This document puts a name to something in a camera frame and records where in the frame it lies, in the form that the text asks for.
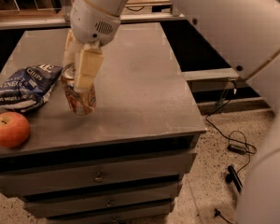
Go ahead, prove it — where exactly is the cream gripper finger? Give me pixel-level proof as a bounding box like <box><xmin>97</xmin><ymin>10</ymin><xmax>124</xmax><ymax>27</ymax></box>
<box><xmin>74</xmin><ymin>45</ymin><xmax>104</xmax><ymax>91</ymax></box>
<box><xmin>63</xmin><ymin>30</ymin><xmax>84</xmax><ymax>67</ymax></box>

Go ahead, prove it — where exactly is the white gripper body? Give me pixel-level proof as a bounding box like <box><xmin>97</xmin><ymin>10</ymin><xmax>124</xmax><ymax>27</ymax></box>
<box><xmin>70</xmin><ymin>0</ymin><xmax>120</xmax><ymax>46</ymax></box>

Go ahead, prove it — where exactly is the orange soda can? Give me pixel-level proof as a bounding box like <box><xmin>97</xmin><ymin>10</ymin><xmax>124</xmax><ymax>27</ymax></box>
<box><xmin>61</xmin><ymin>63</ymin><xmax>96</xmax><ymax>116</ymax></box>

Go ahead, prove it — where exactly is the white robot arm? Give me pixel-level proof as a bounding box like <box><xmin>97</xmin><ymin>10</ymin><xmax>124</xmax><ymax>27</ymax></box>
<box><xmin>170</xmin><ymin>0</ymin><xmax>280</xmax><ymax>224</ymax></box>

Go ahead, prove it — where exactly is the red apple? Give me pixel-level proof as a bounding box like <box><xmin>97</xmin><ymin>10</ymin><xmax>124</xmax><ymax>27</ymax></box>
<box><xmin>0</xmin><ymin>112</ymin><xmax>31</xmax><ymax>147</ymax></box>

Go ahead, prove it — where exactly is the blue chips bag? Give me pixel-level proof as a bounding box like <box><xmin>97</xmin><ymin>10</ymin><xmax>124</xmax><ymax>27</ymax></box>
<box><xmin>0</xmin><ymin>63</ymin><xmax>63</xmax><ymax>113</ymax></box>

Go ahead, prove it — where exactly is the grey drawer cabinet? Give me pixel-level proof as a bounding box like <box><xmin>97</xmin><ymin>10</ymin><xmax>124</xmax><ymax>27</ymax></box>
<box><xmin>0</xmin><ymin>23</ymin><xmax>206</xmax><ymax>224</ymax></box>

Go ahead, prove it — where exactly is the top drawer knob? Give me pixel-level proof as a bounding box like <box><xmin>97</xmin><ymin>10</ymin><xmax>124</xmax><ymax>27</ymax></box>
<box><xmin>94</xmin><ymin>172</ymin><xmax>104</xmax><ymax>183</ymax></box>

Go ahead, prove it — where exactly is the drawer knob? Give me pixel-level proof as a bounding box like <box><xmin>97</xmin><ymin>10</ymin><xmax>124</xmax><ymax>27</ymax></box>
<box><xmin>105</xmin><ymin>200</ymin><xmax>113</xmax><ymax>207</ymax></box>
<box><xmin>94</xmin><ymin>172</ymin><xmax>104</xmax><ymax>183</ymax></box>

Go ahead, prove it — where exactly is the low metal shelf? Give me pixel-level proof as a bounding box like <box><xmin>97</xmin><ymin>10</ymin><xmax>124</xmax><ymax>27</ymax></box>
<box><xmin>182</xmin><ymin>68</ymin><xmax>259</xmax><ymax>106</ymax></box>

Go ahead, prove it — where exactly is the middle drawer knob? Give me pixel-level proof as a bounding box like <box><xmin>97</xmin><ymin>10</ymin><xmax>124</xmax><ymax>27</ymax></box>
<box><xmin>105</xmin><ymin>200</ymin><xmax>113</xmax><ymax>207</ymax></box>

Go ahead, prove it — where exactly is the black power adapter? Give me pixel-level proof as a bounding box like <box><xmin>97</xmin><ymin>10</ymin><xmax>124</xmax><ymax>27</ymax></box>
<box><xmin>228</xmin><ymin>144</ymin><xmax>246</xmax><ymax>155</ymax></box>

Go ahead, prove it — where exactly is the black stand leg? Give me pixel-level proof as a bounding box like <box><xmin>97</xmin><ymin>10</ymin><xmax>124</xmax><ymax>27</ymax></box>
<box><xmin>225</xmin><ymin>165</ymin><xmax>243</xmax><ymax>193</ymax></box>

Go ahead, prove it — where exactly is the black floor cable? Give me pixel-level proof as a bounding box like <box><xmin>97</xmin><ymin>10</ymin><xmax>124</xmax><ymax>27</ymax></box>
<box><xmin>204</xmin><ymin>98</ymin><xmax>258</xmax><ymax>224</ymax></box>

